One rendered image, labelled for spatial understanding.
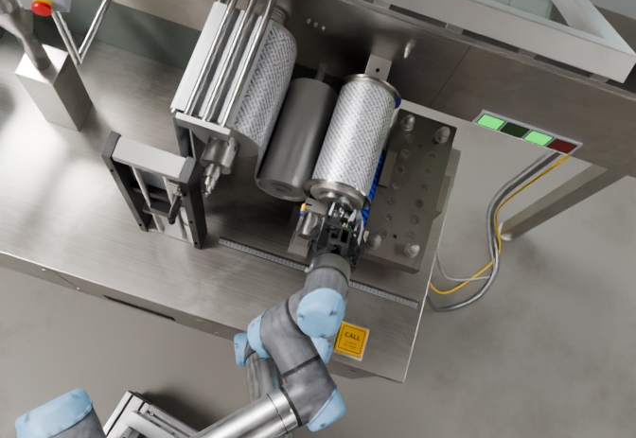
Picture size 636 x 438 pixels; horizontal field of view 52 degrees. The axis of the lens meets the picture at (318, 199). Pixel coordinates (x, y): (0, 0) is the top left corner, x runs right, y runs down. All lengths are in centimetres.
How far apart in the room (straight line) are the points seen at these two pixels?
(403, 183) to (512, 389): 133
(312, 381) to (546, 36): 69
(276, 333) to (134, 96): 92
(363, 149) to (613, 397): 188
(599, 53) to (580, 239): 231
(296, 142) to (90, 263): 62
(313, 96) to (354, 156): 20
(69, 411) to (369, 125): 78
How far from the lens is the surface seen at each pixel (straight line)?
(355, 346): 165
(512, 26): 70
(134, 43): 186
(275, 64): 132
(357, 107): 139
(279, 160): 141
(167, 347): 257
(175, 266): 168
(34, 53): 155
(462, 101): 156
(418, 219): 164
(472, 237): 280
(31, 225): 177
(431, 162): 169
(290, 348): 114
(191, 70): 126
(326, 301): 107
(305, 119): 144
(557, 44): 71
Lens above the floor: 255
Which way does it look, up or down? 72 degrees down
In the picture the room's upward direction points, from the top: 24 degrees clockwise
